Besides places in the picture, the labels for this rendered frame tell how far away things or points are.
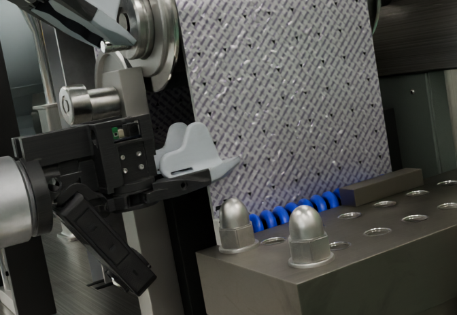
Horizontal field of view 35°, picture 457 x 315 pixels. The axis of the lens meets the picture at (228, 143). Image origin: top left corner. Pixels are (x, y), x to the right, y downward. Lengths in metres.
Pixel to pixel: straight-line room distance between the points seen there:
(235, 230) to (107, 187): 0.12
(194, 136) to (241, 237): 0.11
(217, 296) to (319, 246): 0.13
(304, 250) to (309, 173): 0.22
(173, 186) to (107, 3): 0.19
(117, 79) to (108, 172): 0.15
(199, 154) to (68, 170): 0.12
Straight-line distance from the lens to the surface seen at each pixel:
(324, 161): 0.78
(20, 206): 0.60
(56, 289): 1.14
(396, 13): 0.92
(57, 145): 0.63
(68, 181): 0.64
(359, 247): 0.59
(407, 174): 0.77
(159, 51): 0.71
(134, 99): 0.75
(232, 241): 0.63
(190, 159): 0.67
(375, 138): 0.82
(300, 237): 0.56
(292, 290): 0.53
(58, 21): 0.73
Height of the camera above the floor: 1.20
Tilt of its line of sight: 7 degrees down
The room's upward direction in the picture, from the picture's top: 10 degrees counter-clockwise
